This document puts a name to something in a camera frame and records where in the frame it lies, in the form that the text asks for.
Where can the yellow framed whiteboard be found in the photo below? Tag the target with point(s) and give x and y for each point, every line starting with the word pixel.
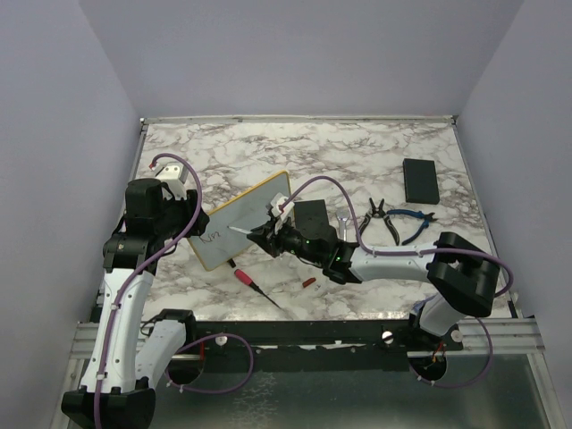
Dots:
pixel 220 243

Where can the black handled pliers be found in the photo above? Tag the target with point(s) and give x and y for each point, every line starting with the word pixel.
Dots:
pixel 377 212

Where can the red handled screwdriver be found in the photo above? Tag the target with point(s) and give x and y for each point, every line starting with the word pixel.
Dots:
pixel 246 280

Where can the black rectangular box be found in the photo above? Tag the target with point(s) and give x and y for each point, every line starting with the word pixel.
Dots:
pixel 420 182

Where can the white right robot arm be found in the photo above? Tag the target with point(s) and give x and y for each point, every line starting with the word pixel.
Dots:
pixel 465 277

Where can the silver open-end wrench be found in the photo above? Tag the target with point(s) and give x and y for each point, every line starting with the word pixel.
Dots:
pixel 343 220

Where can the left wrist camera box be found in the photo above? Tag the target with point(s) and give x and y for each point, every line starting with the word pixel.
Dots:
pixel 175 176

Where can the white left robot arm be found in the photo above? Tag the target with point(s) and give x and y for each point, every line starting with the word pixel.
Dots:
pixel 118 388

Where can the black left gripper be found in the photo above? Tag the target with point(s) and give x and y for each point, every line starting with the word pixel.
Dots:
pixel 189 205

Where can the black flat rectangular pad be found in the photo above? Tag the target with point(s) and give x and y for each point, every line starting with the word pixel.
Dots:
pixel 312 221

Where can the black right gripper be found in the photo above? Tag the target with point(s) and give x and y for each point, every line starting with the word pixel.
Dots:
pixel 268 238

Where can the black front mounting rail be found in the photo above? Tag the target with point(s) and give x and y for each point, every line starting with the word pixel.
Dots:
pixel 295 346

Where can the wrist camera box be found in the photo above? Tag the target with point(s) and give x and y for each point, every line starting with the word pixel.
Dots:
pixel 279 210
pixel 175 176

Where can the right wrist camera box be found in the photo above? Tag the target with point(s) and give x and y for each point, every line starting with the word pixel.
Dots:
pixel 279 210

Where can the silver whiteboard marker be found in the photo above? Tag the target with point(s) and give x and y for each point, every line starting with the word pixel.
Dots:
pixel 240 230

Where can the red marker cap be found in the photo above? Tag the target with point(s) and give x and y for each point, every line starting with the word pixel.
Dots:
pixel 308 282

